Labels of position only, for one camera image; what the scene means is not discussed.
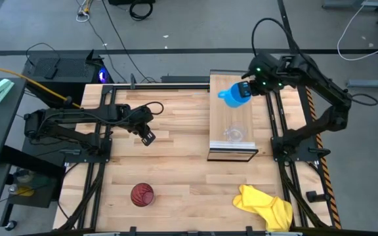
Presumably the blue plastic cup with handle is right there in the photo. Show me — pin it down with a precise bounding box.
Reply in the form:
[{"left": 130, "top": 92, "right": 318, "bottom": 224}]
[{"left": 217, "top": 81, "right": 253, "bottom": 109}]

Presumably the clear plastic cup with handle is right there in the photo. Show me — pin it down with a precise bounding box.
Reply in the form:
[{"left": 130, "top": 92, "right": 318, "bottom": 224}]
[{"left": 222, "top": 123, "right": 248, "bottom": 144}]

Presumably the black computer tower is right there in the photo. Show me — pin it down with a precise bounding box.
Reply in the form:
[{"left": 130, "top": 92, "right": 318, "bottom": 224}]
[{"left": 22, "top": 49, "right": 114, "bottom": 109}]

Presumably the yellow-black hazard tape strip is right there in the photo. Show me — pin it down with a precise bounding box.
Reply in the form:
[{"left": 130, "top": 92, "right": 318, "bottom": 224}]
[{"left": 304, "top": 87, "right": 343, "bottom": 230}]

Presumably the grey metal furniture foot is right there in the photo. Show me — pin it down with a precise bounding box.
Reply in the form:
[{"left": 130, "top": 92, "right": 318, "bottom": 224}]
[
  {"left": 346, "top": 75, "right": 378, "bottom": 89},
  {"left": 322, "top": 0, "right": 378, "bottom": 10}
]

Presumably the yellow microfibre cloth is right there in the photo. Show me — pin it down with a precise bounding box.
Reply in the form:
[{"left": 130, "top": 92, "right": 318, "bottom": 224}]
[{"left": 232, "top": 184, "right": 294, "bottom": 233}]

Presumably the black clamp knob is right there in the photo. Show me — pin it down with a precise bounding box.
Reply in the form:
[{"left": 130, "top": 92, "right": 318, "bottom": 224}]
[{"left": 306, "top": 189, "right": 331, "bottom": 203}]

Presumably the yellow round object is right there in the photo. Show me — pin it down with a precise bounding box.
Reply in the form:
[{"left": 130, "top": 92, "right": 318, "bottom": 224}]
[{"left": 16, "top": 186, "right": 36, "bottom": 197}]

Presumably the mint green stapler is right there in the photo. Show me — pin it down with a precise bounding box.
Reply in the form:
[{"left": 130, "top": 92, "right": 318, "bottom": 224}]
[{"left": 0, "top": 78, "right": 15, "bottom": 104}]

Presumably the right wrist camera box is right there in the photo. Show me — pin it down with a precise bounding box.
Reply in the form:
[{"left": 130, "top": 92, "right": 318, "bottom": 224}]
[{"left": 237, "top": 81, "right": 253, "bottom": 98}]

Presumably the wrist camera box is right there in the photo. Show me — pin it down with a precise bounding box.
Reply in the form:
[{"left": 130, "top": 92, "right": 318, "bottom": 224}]
[
  {"left": 237, "top": 81, "right": 253, "bottom": 98},
  {"left": 140, "top": 130, "right": 157, "bottom": 147}
]

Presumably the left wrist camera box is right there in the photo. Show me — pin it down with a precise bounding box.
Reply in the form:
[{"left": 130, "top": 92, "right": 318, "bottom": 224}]
[{"left": 140, "top": 130, "right": 157, "bottom": 147}]

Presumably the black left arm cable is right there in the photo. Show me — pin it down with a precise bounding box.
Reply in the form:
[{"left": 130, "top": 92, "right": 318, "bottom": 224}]
[{"left": 142, "top": 101, "right": 165, "bottom": 116}]

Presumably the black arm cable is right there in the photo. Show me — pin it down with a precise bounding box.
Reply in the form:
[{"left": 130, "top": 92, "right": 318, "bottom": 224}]
[
  {"left": 251, "top": 18, "right": 305, "bottom": 63},
  {"left": 142, "top": 101, "right": 165, "bottom": 116}
]

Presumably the wooden shelf with black frame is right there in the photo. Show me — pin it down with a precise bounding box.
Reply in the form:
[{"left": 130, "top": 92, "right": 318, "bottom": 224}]
[{"left": 206, "top": 69, "right": 259, "bottom": 163}]

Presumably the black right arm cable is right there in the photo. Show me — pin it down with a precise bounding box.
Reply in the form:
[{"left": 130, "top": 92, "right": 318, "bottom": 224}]
[{"left": 251, "top": 18, "right": 305, "bottom": 63}]

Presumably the long black floor cable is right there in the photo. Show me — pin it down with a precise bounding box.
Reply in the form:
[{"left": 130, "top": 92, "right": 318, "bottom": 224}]
[{"left": 100, "top": 0, "right": 150, "bottom": 83}]

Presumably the white floor cable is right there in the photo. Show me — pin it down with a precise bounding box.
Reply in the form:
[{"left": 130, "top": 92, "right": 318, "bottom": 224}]
[{"left": 336, "top": 0, "right": 378, "bottom": 62}]

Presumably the orange-yellow cable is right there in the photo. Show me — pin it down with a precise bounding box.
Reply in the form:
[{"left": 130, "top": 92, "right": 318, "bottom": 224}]
[{"left": 0, "top": 62, "right": 81, "bottom": 109}]

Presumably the coiled black cable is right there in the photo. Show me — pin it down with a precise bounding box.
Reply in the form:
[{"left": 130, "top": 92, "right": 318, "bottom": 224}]
[{"left": 129, "top": 0, "right": 154, "bottom": 22}]

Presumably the white cable bundle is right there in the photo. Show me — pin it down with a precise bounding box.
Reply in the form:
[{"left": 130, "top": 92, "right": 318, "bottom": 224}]
[{"left": 75, "top": 0, "right": 95, "bottom": 23}]

